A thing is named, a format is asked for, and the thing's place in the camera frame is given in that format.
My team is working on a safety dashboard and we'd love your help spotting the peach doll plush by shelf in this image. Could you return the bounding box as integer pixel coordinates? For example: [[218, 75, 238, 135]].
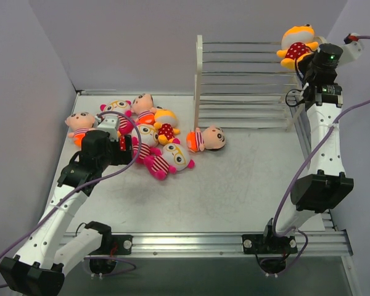
[[186, 125, 226, 152]]

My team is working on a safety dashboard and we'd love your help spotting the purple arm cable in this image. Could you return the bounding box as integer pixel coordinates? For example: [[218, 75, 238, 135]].
[[0, 111, 142, 289], [258, 34, 370, 277]]

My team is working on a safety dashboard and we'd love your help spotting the cream metal-rod shelf rack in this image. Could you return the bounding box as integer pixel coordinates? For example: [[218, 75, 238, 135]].
[[193, 35, 302, 132]]

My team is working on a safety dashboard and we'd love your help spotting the pink panda plush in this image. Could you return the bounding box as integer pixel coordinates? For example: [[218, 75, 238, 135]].
[[100, 100, 134, 135], [144, 143, 195, 181], [131, 124, 162, 165]]

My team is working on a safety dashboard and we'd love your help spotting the peach doll plush back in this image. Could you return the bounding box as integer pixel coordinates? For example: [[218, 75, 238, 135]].
[[131, 94, 157, 125]]

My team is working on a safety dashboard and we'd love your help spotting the pink panda plush middle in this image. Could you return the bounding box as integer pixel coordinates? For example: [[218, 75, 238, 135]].
[[131, 124, 162, 165]]

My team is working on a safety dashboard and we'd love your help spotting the peach doll plush far left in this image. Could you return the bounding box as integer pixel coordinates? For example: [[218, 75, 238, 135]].
[[65, 112, 96, 147]]

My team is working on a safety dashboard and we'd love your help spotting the yellow plush red dotted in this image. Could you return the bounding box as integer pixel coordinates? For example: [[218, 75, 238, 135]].
[[154, 108, 180, 145], [276, 24, 319, 70], [117, 131, 126, 151]]

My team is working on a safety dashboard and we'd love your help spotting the aluminium front mounting rail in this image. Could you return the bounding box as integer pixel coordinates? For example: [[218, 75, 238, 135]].
[[24, 231, 354, 258]]

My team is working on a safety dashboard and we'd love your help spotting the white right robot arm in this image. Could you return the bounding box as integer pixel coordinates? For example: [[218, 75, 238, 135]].
[[242, 41, 363, 255]]

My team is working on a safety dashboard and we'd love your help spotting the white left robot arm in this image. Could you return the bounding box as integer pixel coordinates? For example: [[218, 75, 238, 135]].
[[0, 130, 133, 295]]

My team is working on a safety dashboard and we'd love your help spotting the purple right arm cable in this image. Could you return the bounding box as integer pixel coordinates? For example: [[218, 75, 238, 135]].
[[258, 34, 370, 277]]

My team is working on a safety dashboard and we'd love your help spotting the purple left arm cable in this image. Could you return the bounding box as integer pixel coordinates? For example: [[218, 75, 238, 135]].
[[0, 111, 142, 289]]

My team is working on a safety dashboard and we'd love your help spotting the pink panda plush back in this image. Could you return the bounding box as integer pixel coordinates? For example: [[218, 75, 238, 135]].
[[100, 100, 134, 135]]

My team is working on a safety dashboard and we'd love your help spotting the pink panda plush front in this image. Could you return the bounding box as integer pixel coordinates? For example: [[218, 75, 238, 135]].
[[144, 143, 195, 181]]

